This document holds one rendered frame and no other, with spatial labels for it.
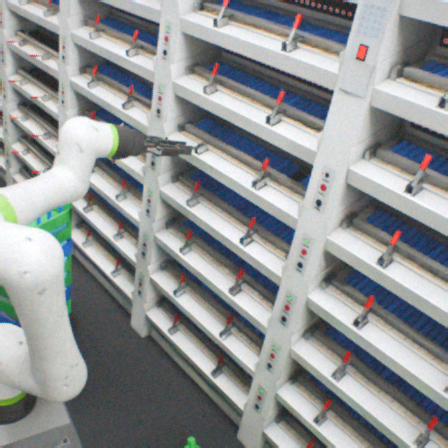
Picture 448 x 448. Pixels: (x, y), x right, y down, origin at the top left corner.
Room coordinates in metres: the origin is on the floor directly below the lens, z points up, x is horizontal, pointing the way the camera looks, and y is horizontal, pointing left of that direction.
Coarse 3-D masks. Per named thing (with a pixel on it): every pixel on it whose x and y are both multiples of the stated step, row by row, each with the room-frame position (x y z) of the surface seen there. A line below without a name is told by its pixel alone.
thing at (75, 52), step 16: (64, 0) 2.12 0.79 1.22; (80, 0) 2.11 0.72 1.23; (96, 0) 2.16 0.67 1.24; (64, 16) 2.11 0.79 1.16; (64, 32) 2.11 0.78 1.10; (80, 48) 2.12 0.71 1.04; (64, 64) 2.11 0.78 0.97; (64, 80) 2.11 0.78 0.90; (80, 96) 2.12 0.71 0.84; (64, 112) 2.11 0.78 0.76
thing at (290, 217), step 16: (192, 112) 1.67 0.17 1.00; (176, 128) 1.63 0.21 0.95; (192, 144) 1.55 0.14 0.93; (208, 144) 1.55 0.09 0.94; (192, 160) 1.51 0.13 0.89; (208, 160) 1.46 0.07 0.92; (224, 160) 1.46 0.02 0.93; (224, 176) 1.39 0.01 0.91; (240, 176) 1.38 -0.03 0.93; (240, 192) 1.35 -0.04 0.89; (256, 192) 1.30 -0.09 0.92; (272, 192) 1.30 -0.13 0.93; (288, 192) 1.30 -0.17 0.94; (272, 208) 1.26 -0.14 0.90; (288, 208) 1.23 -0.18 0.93; (288, 224) 1.22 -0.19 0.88
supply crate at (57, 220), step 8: (56, 208) 1.70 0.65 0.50; (64, 208) 1.68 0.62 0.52; (72, 208) 1.67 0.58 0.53; (56, 216) 1.59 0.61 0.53; (64, 216) 1.63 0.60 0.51; (32, 224) 1.58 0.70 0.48; (40, 224) 1.51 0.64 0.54; (48, 224) 1.55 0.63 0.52; (56, 224) 1.59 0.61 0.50; (48, 232) 1.55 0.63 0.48
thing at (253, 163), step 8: (192, 128) 1.61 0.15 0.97; (200, 136) 1.57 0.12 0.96; (208, 136) 1.55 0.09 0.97; (216, 144) 1.52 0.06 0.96; (224, 144) 1.51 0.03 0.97; (224, 152) 1.48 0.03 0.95; (232, 152) 1.47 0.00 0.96; (240, 152) 1.46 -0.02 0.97; (240, 160) 1.45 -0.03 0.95; (248, 160) 1.42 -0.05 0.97; (256, 160) 1.42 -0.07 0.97; (256, 168) 1.40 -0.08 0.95; (272, 176) 1.35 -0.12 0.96; (280, 176) 1.34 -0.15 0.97; (288, 184) 1.31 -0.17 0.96; (296, 184) 1.30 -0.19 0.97; (296, 192) 1.29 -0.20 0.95; (304, 192) 1.27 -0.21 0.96
